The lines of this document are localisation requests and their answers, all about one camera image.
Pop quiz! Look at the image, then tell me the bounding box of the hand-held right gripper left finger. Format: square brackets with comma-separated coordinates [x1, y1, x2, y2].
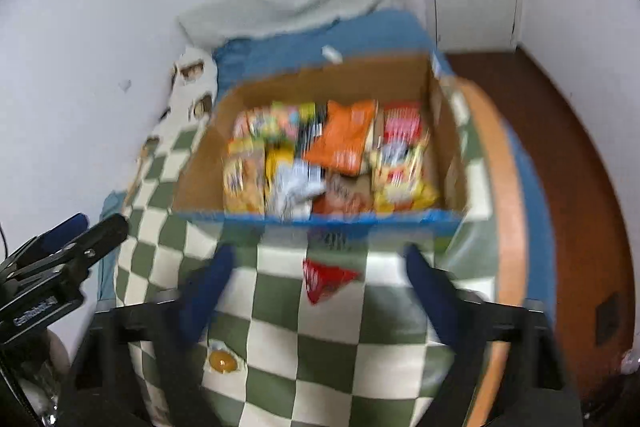
[57, 243, 238, 427]

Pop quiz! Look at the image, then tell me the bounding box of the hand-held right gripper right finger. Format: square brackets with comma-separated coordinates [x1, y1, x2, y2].
[402, 243, 586, 427]

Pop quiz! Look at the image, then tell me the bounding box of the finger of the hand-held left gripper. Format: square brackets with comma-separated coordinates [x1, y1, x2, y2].
[20, 213, 130, 288]
[0, 213, 90, 275]

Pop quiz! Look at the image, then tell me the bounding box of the red triangular snack packet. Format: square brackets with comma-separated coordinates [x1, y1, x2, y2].
[302, 259, 362, 305]

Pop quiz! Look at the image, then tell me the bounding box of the yellow panda snack packet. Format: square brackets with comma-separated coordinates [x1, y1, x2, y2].
[372, 139, 441, 212]

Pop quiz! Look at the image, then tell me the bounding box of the yellow cracker packet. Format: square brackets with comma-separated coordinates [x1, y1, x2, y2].
[222, 139, 268, 215]

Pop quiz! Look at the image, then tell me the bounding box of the brown snack packet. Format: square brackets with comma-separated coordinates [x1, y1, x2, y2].
[312, 172, 376, 215]

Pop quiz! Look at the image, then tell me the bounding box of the silver snack packet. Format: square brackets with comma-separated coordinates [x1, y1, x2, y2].
[270, 159, 326, 220]

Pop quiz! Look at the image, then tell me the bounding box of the long red snack packet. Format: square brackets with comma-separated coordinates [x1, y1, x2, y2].
[382, 102, 423, 148]

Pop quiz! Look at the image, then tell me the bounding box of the orange snack bag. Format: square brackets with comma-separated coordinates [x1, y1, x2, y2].
[302, 99, 378, 178]

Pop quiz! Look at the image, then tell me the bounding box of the colourful candy bag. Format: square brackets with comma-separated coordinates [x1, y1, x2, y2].
[250, 102, 321, 142]

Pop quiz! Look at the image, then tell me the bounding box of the blue printed cardboard box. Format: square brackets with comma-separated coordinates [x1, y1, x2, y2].
[171, 49, 471, 238]

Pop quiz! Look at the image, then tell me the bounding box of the grey lumpy object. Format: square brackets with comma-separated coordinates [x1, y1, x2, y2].
[20, 332, 68, 413]

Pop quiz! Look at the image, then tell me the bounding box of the small round orange sweet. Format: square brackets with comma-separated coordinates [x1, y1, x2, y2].
[206, 341, 246, 375]

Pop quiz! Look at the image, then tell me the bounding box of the green white checkered tablecloth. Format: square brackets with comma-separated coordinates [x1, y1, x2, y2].
[102, 52, 501, 427]

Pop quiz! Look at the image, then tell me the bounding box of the orange rimmed round table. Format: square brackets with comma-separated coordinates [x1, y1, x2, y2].
[450, 77, 557, 427]

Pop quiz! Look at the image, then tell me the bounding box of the white cat print cloth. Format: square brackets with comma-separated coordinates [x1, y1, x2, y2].
[135, 47, 218, 168]

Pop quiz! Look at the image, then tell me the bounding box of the dark snack packet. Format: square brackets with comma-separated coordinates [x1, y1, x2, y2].
[297, 104, 328, 154]

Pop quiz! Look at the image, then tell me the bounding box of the blue blanket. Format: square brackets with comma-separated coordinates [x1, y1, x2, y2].
[212, 9, 436, 92]

